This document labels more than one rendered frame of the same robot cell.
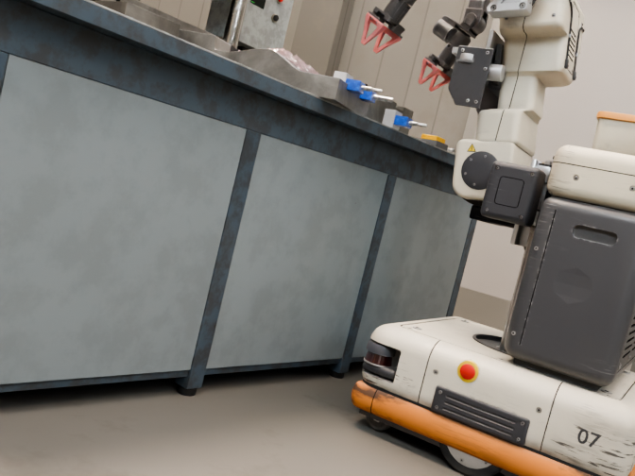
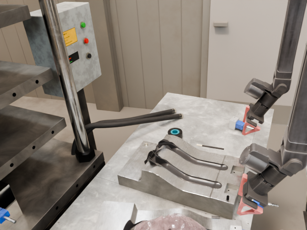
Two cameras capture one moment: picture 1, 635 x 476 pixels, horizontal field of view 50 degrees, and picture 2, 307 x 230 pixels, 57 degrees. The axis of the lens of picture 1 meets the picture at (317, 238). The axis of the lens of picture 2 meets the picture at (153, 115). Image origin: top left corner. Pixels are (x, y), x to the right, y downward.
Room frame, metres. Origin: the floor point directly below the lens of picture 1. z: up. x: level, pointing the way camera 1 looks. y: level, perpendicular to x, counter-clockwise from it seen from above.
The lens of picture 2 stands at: (1.39, 0.35, 1.72)
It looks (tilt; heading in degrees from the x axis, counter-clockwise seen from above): 32 degrees down; 349
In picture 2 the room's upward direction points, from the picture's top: 4 degrees counter-clockwise
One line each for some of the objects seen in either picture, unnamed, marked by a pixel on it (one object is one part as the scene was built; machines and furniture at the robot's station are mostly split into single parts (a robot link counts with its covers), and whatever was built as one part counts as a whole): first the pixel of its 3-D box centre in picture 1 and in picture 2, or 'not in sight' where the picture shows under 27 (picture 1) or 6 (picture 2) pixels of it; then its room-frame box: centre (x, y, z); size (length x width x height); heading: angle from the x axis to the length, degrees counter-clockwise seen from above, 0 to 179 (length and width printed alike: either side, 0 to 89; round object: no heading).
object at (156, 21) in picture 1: (126, 26); not in sight; (1.61, 0.55, 0.83); 0.20 x 0.15 x 0.07; 52
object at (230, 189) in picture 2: not in sight; (231, 192); (2.07, -0.07, 0.87); 0.05 x 0.05 x 0.04; 52
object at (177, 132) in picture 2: not in sight; (175, 134); (2.57, 0.01, 0.82); 0.08 x 0.08 x 0.04
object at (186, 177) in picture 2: not in sight; (183, 162); (2.24, 0.07, 0.92); 0.35 x 0.16 x 0.09; 52
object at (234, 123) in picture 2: not in sight; (242, 125); (2.52, -0.36, 0.83); 0.13 x 0.05 x 0.05; 40
